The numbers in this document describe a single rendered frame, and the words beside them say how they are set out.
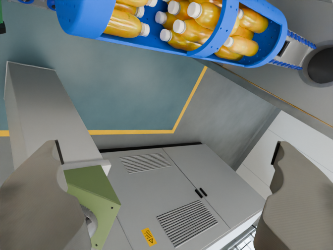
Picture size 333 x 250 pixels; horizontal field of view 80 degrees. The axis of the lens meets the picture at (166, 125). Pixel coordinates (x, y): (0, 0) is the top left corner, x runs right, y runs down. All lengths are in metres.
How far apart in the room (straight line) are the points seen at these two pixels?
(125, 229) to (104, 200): 1.03
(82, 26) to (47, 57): 1.30
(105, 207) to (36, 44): 1.30
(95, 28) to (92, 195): 0.57
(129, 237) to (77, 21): 1.58
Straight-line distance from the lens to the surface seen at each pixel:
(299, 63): 2.32
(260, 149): 5.65
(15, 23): 1.74
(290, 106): 1.63
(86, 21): 0.51
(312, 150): 5.35
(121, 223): 1.85
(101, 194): 0.83
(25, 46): 1.78
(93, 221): 0.89
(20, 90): 1.43
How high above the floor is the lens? 1.69
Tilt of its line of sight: 37 degrees down
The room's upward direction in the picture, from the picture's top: 136 degrees clockwise
